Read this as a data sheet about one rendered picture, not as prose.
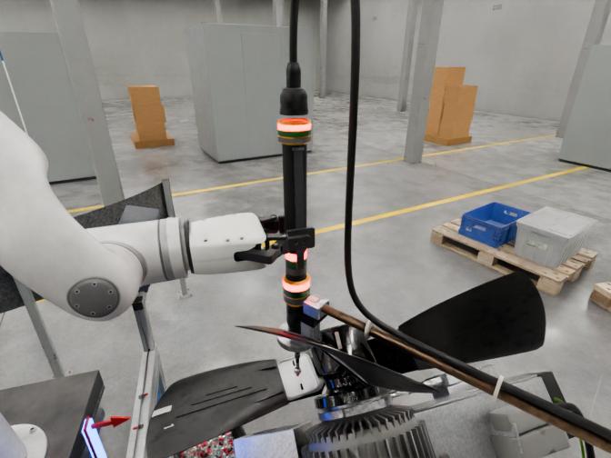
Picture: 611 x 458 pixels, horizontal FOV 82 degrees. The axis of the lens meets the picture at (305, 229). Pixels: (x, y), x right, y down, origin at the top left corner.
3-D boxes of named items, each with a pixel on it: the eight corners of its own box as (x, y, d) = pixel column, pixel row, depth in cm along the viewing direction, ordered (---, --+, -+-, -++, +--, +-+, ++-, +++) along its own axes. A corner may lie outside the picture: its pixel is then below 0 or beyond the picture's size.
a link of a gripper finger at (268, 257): (220, 251, 49) (254, 237, 52) (252, 273, 43) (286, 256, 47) (218, 243, 48) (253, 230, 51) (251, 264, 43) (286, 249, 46)
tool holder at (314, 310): (335, 340, 61) (336, 293, 57) (309, 365, 56) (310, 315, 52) (295, 319, 66) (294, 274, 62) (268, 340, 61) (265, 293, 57)
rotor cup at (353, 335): (407, 387, 64) (385, 315, 69) (344, 406, 56) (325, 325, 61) (360, 393, 75) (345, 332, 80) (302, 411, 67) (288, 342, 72)
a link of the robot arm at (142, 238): (154, 232, 42) (161, 212, 50) (25, 250, 38) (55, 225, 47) (167, 294, 45) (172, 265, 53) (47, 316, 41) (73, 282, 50)
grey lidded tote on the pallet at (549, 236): (586, 253, 319) (599, 220, 305) (557, 274, 287) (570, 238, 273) (537, 236, 349) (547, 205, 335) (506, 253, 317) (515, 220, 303)
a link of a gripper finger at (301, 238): (268, 252, 50) (314, 244, 52) (273, 263, 47) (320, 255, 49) (266, 232, 48) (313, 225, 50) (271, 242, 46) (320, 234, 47)
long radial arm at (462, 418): (435, 487, 59) (412, 410, 63) (415, 478, 65) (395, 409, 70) (569, 439, 66) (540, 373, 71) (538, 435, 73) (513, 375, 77)
